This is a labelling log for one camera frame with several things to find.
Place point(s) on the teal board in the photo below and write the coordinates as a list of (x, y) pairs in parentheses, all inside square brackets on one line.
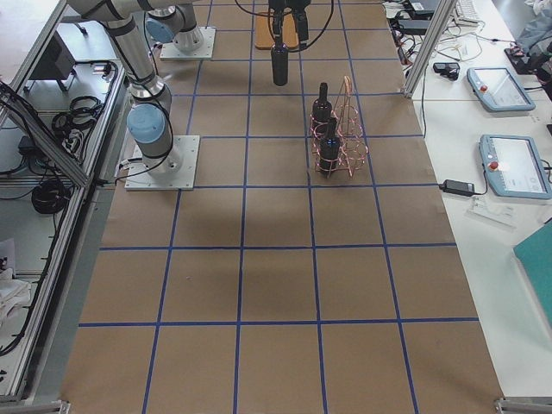
[(535, 255)]

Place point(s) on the dark wine bottle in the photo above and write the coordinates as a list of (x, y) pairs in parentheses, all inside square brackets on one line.
[(329, 147), (279, 60), (321, 111)]

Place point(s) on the wooden tray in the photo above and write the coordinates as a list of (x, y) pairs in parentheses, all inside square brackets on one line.
[(263, 39)]

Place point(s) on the copper wire wine basket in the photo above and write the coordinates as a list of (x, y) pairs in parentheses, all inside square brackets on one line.
[(353, 150)]

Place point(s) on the aluminium frame post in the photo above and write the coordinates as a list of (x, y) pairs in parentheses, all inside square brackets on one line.
[(434, 32)]

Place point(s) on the clear acrylic stand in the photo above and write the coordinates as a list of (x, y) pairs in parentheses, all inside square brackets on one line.
[(504, 215)]

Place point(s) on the teach pendant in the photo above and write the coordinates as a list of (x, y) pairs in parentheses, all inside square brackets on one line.
[(513, 167), (499, 90)]

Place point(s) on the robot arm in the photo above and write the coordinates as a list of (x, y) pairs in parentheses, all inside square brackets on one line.
[(176, 31), (129, 24)]

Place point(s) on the black power brick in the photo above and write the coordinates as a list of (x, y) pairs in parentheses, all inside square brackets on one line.
[(460, 188)]

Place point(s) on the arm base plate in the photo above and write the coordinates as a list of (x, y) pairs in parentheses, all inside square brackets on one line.
[(196, 44), (176, 172)]

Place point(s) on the far teach pendant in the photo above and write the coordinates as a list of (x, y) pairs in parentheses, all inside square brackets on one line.
[(499, 90)]

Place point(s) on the near teach pendant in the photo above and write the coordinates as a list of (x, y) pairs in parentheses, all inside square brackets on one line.
[(513, 167)]

